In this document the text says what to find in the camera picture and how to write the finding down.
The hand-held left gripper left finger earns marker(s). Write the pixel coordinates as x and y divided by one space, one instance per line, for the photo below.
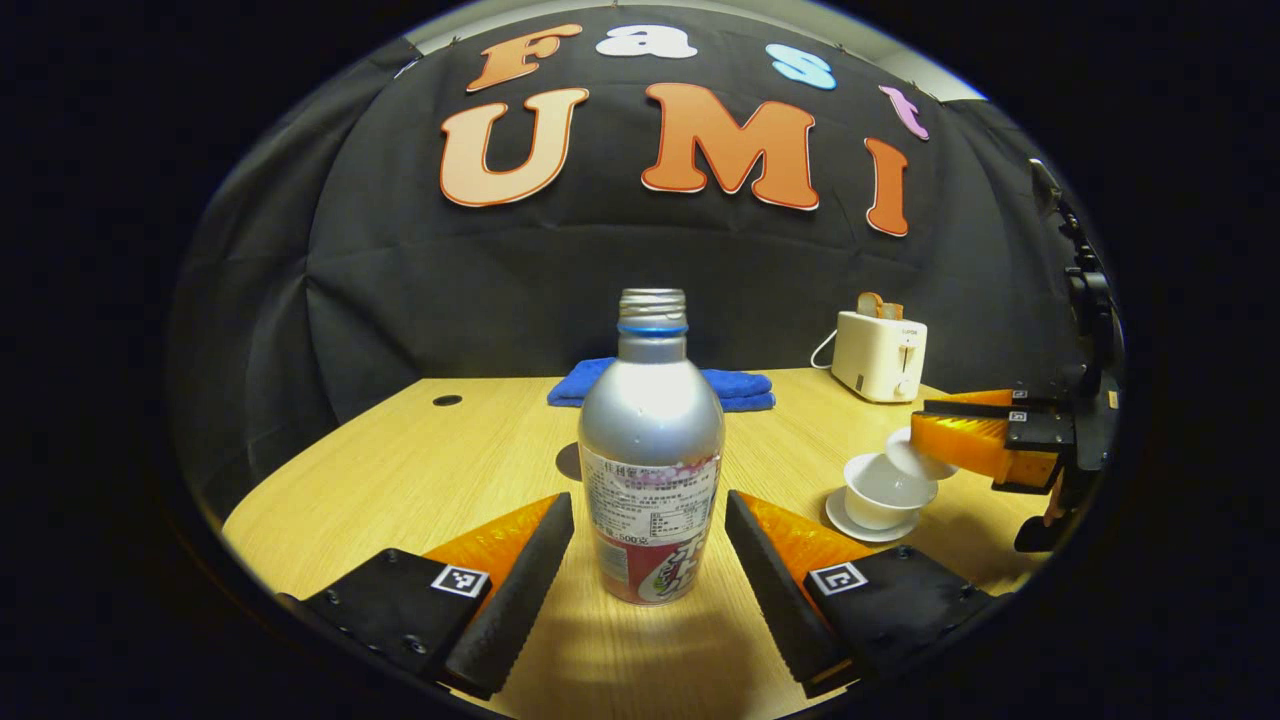
520 600

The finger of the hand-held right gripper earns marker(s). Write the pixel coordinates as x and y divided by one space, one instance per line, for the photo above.
975 445
985 403

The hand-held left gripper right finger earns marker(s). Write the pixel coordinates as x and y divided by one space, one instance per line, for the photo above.
770 600

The white teacup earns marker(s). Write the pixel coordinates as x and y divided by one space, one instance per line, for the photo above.
885 495

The dark round coaster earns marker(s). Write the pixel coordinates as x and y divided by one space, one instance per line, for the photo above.
568 462

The silver water bottle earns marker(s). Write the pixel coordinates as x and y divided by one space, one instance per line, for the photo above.
650 440

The white saucer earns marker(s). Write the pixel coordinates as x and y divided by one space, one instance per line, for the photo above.
850 520

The white toaster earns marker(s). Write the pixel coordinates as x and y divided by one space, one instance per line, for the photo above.
880 355

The toast slice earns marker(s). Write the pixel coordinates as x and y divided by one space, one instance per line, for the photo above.
869 305
892 311

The blue folded towel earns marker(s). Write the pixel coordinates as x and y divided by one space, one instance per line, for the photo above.
740 388

